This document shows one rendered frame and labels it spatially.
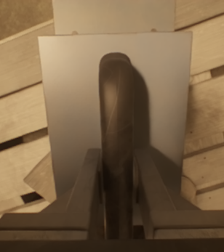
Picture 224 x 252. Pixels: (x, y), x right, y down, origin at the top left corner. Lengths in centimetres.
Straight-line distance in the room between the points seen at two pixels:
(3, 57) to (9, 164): 29
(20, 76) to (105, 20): 32
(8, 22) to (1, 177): 48
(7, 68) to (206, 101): 51
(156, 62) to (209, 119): 39
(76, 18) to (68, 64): 8
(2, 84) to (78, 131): 37
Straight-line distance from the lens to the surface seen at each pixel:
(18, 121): 55
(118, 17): 24
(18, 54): 51
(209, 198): 66
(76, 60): 18
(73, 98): 18
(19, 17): 71
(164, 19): 24
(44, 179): 48
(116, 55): 17
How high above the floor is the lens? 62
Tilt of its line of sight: 76 degrees down
